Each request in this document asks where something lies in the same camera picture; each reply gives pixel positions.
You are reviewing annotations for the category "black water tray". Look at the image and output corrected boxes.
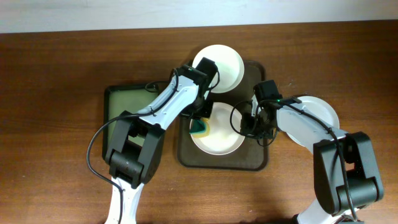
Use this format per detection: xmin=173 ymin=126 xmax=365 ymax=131
xmin=102 ymin=84 xmax=158 ymax=160

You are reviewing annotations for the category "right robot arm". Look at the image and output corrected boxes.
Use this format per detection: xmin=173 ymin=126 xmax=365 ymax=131
xmin=239 ymin=80 xmax=384 ymax=223

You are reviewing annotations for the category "green yellow sponge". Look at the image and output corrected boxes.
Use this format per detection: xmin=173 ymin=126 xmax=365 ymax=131
xmin=189 ymin=118 xmax=210 ymax=138

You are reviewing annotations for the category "large brown serving tray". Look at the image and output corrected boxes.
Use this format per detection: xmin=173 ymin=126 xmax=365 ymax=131
xmin=176 ymin=60 xmax=269 ymax=171

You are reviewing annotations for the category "white plate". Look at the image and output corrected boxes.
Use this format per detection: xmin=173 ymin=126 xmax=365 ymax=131
xmin=277 ymin=96 xmax=343 ymax=152
xmin=190 ymin=102 xmax=245 ymax=156
xmin=192 ymin=44 xmax=244 ymax=93

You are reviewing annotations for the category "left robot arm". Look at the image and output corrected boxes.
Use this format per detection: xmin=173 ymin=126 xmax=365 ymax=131
xmin=102 ymin=58 xmax=220 ymax=223

